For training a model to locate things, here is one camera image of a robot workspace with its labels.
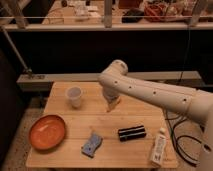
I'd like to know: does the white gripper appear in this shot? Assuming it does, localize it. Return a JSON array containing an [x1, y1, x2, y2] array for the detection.
[[103, 90, 121, 112]]

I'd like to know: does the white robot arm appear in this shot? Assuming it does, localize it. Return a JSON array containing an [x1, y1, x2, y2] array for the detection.
[[98, 60, 213, 171]]

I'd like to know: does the black striped box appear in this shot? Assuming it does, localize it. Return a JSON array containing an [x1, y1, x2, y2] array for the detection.
[[118, 125, 147, 142]]

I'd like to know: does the wooden table board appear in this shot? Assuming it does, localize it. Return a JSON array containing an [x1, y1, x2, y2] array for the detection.
[[25, 81, 179, 169]]

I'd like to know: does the white bottle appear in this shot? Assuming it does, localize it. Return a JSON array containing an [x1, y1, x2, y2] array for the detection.
[[150, 127, 166, 167]]

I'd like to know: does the orange bowl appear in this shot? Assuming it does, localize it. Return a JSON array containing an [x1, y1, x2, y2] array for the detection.
[[29, 115, 66, 150]]

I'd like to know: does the black object on shelf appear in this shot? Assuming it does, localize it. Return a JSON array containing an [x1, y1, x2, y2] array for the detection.
[[121, 9, 144, 23]]

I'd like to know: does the diagonal metal pole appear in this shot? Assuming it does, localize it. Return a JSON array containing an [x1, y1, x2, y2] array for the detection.
[[1, 26, 33, 78]]

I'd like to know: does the grey metal beam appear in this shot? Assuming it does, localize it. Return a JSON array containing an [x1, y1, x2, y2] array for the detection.
[[17, 71, 204, 92]]

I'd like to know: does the black cable on floor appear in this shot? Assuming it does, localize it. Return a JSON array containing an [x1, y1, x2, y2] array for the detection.
[[164, 109, 205, 168]]

